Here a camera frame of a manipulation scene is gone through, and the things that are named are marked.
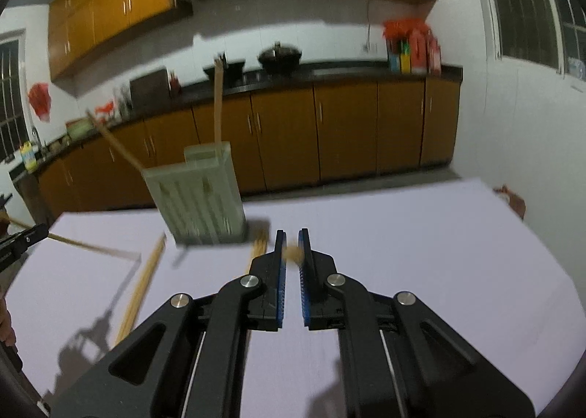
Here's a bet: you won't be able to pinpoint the yellow detergent bottle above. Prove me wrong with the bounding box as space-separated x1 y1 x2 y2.
21 141 40 172

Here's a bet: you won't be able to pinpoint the clear plastic bag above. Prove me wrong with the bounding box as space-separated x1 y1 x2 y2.
114 84 132 116

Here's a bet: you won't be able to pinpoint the black wok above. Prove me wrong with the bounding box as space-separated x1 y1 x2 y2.
204 59 248 81

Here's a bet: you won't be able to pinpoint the black lidded pot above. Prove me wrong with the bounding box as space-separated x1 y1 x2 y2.
257 42 304 75

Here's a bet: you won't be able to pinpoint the orange base cabinets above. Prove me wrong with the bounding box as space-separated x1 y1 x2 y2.
37 77 461 217

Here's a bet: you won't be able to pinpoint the grey-green perforated utensil holder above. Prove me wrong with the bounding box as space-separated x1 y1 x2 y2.
142 141 250 247

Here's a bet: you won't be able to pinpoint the wooden chopstick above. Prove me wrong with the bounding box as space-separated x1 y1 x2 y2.
120 235 166 336
8 216 142 260
114 242 161 348
86 111 146 171
249 228 271 272
283 242 304 269

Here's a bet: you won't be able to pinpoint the person's left hand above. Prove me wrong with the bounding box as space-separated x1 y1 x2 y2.
0 296 17 348

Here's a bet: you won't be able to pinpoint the small barred window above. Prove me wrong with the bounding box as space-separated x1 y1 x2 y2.
0 29 26 163

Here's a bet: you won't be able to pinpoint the large barred window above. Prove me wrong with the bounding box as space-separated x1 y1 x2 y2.
467 0 586 92

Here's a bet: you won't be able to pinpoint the green basin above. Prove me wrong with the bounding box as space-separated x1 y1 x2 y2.
65 118 99 141

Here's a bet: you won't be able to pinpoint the crumpled red plastic bag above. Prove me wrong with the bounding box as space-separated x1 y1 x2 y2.
382 19 431 41

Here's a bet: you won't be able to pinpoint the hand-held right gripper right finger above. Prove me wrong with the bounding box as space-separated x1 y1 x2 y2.
297 228 536 418

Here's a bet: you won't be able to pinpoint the hanging red plastic bag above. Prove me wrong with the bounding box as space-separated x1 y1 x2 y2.
27 83 50 122

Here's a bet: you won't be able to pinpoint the dark rectangular board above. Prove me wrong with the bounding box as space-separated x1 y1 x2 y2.
129 68 171 110

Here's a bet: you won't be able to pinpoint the long orange wall cabinets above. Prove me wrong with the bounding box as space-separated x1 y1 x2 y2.
48 0 193 82

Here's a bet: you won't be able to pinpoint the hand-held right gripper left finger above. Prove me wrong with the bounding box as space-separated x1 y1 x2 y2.
46 229 288 418

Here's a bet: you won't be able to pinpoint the large red bottle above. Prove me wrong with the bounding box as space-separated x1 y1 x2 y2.
409 29 431 74

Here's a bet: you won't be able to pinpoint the pale lavender tablecloth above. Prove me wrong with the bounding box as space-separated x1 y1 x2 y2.
4 178 583 418

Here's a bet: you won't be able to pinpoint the slim red bottle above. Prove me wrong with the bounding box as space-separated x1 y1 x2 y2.
428 36 442 75

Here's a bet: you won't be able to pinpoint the brown wooden chair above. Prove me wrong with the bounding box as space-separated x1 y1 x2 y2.
493 184 527 221

